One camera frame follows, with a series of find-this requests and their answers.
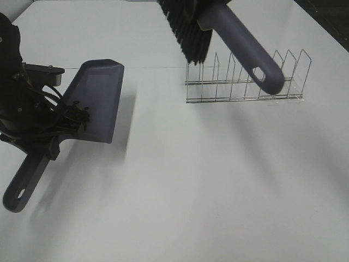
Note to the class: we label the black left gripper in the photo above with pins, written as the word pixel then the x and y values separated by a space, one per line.
pixel 16 107

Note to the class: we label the pile of coffee beans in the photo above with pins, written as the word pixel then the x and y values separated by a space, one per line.
pixel 76 116

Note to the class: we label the grey plastic dustpan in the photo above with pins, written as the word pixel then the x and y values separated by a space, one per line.
pixel 98 85

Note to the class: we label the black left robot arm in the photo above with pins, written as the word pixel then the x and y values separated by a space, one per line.
pixel 11 62

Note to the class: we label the black cable bundle left gripper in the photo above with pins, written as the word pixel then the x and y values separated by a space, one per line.
pixel 48 113

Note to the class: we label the black camera box on left wrist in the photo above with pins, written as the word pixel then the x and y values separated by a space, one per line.
pixel 44 75

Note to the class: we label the chrome wire dish rack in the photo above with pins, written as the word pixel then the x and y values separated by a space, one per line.
pixel 227 81

